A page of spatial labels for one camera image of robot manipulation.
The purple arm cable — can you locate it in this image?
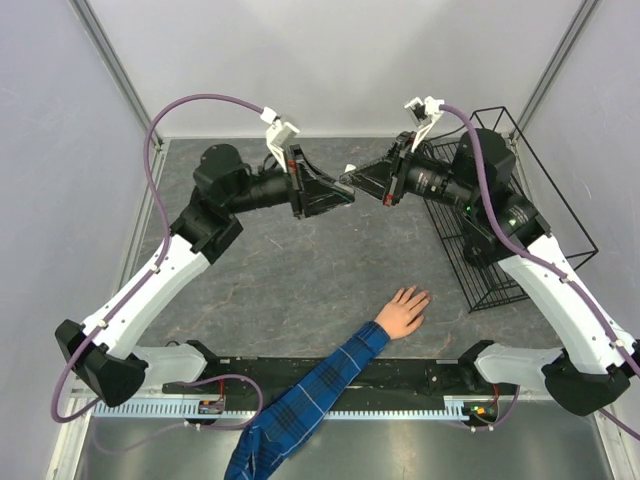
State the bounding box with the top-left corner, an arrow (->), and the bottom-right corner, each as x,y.
439,103 -> 640,441
51,93 -> 266,425

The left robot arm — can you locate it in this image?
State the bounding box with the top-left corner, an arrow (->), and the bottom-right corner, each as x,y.
55,144 -> 355,407

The slotted cable duct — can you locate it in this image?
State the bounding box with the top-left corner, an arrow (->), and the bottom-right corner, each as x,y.
93,398 -> 497,421

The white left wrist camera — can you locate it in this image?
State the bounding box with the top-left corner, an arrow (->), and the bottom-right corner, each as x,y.
260,107 -> 300,169

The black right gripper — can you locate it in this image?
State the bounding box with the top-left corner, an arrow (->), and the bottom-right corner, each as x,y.
342,132 -> 480,214

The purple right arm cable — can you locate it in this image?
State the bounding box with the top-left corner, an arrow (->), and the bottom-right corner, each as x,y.
439,103 -> 640,441

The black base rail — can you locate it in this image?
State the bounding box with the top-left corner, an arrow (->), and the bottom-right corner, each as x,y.
163,352 -> 516,411

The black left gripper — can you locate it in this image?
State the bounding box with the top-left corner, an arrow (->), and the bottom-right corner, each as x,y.
227,144 -> 355,219

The blue plaid sleeved forearm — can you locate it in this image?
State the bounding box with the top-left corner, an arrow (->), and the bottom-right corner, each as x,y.
224,321 -> 390,479

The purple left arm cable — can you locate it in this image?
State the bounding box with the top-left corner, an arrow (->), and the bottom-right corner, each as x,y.
51,93 -> 266,425

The person's bare hand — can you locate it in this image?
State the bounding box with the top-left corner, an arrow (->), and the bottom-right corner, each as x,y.
374,285 -> 430,340

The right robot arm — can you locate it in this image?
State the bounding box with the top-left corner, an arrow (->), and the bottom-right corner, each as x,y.
340,128 -> 639,416

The black wire dish rack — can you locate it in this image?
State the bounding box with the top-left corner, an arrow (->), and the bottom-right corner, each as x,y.
424,106 -> 600,315

